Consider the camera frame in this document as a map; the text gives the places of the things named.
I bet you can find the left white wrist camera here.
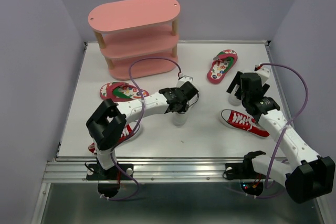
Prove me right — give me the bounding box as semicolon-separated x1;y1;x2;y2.
176;76;193;88

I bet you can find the red canvas sneaker right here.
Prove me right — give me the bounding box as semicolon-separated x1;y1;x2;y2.
219;109;269;138

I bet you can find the pink patterned flip-flop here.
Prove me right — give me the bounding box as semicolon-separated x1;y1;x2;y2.
99;82;149;102
207;49;238;84

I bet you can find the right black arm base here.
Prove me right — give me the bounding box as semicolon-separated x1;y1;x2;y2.
222;151;266;197

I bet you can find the white sneaker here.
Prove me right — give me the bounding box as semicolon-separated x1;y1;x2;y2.
228;69;252;106
172;112;188;127

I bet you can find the pink three-tier shoe shelf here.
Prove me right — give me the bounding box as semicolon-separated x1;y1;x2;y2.
88;0;181;80

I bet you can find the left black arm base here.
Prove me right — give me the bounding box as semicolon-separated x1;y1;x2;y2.
85;162;134;201

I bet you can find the pink patterned flip-flop right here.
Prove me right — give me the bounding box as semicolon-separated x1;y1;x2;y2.
207;49;238;84

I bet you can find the red canvas sneaker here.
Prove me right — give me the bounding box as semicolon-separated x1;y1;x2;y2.
219;109;269;138
88;122;141;154

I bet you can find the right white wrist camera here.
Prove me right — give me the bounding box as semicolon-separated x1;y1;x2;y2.
254;65;271;85

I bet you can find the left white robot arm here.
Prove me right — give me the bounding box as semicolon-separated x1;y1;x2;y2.
86;81;199;179

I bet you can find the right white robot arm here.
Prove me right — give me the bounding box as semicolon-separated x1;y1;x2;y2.
224;71;335;204

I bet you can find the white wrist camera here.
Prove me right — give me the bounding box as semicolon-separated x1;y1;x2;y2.
176;76;193;88
254;65;271;85

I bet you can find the pink patterned flip-flop left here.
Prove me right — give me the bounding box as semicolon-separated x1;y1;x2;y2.
99;82;149;102

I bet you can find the red canvas sneaker left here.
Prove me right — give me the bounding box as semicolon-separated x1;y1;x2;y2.
88;122;141;154

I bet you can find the aluminium front rail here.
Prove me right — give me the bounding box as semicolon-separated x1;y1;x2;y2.
43;158;243;184

